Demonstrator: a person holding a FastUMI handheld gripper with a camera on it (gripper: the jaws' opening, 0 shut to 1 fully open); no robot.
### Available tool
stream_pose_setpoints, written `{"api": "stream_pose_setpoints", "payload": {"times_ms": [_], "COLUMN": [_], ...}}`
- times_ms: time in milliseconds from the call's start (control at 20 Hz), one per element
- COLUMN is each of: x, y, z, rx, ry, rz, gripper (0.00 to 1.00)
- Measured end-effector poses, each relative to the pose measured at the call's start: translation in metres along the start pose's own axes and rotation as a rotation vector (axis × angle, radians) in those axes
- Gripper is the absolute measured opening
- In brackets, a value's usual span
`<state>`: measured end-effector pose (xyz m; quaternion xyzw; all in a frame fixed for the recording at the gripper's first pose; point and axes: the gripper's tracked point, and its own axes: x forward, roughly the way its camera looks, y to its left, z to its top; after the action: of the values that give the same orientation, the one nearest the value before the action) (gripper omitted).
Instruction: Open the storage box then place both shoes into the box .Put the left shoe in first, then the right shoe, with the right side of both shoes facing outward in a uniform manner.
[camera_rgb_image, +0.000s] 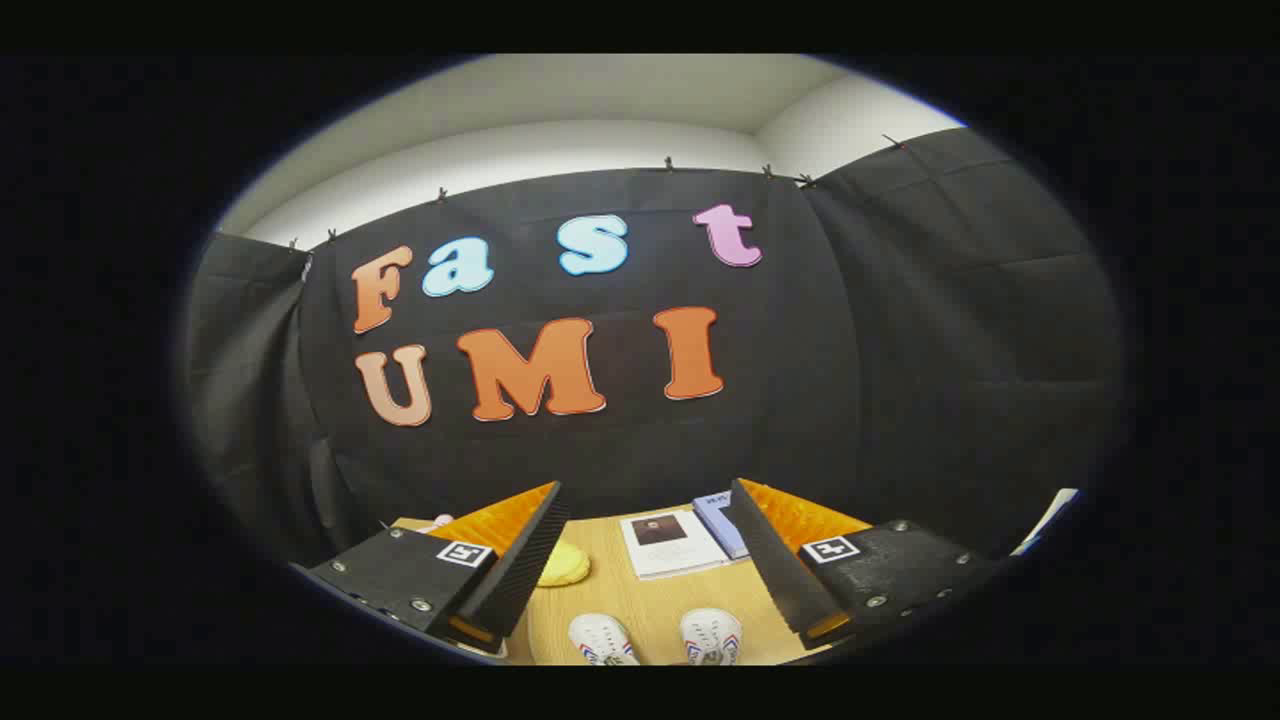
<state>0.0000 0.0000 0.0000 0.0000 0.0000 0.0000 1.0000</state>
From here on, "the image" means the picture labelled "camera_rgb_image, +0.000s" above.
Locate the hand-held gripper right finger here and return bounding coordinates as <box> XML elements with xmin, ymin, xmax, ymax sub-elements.
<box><xmin>728</xmin><ymin>477</ymin><xmax>1011</xmax><ymax>649</ymax></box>

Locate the blue book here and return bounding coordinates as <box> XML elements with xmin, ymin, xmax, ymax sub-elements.
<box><xmin>693</xmin><ymin>490</ymin><xmax>751</xmax><ymax>561</ymax></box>

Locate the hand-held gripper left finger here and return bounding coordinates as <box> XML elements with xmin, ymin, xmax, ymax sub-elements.
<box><xmin>290</xmin><ymin>480</ymin><xmax>573</xmax><ymax>659</ymax></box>

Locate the white canvas shoe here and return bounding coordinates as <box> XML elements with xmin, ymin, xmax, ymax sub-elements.
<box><xmin>680</xmin><ymin>607</ymin><xmax>743</xmax><ymax>666</ymax></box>
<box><xmin>568</xmin><ymin>613</ymin><xmax>641</xmax><ymax>666</ymax></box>

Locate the white flat panel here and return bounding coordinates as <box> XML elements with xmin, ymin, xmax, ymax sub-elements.
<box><xmin>1010</xmin><ymin>488</ymin><xmax>1082</xmax><ymax>557</ymax></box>

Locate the yellow plush toy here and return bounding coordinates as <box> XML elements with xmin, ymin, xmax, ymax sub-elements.
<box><xmin>537</xmin><ymin>540</ymin><xmax>592</xmax><ymax>588</ymax></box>

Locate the white book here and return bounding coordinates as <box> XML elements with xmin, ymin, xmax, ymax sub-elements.
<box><xmin>620</xmin><ymin>508</ymin><xmax>732</xmax><ymax>582</ymax></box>

